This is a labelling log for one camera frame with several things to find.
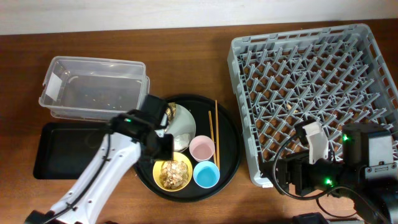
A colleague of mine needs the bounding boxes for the pink plastic cup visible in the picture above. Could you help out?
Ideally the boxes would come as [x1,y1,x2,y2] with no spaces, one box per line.
[189,135,215,162]

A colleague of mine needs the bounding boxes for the light blue plastic cup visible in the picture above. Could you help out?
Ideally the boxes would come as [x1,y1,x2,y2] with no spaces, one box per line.
[193,161,220,189]

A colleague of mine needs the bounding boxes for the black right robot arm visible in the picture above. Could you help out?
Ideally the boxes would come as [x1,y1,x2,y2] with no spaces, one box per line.
[259,119,397,223]

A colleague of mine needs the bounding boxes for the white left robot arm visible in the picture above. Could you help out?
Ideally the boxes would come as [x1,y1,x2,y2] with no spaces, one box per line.
[25,107,173,223]

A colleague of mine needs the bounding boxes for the grey dishwasher rack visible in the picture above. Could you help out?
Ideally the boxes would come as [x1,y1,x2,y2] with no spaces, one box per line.
[227,24,397,188]

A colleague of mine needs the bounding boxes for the gold foil wrapper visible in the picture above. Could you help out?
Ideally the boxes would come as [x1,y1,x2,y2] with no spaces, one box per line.
[165,102,177,124]

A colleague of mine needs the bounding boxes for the grey round plate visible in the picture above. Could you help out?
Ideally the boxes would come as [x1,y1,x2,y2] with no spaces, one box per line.
[165,104,196,152]

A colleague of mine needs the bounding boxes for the black object bottom edge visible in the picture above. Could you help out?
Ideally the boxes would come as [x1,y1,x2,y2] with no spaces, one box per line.
[292,212,329,224]

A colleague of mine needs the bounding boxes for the food scraps in bowl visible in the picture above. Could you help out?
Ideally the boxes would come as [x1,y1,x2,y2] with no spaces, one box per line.
[160,161,188,190]

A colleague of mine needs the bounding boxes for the yellow bowl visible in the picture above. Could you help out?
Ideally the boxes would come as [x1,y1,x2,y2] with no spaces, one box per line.
[152,152,193,192]

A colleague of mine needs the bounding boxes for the clear plastic storage bin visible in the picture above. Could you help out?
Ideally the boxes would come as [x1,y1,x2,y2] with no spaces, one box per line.
[39,56,150,122]

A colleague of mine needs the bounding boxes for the round black serving tray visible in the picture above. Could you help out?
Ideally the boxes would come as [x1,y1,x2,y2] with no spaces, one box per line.
[134,95,243,202]

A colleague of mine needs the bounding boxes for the left wooden chopstick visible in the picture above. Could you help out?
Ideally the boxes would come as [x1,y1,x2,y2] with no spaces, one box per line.
[208,111,217,165]

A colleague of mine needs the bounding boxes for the wooden chopstick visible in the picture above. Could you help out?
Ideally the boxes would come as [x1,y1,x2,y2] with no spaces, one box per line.
[208,111,217,165]
[215,100,220,169]

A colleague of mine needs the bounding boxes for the right wooden chopstick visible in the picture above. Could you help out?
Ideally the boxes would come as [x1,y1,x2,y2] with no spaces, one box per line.
[215,100,220,169]

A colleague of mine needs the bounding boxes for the black rectangular tray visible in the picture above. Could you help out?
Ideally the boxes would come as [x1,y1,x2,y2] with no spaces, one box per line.
[33,123,108,179]

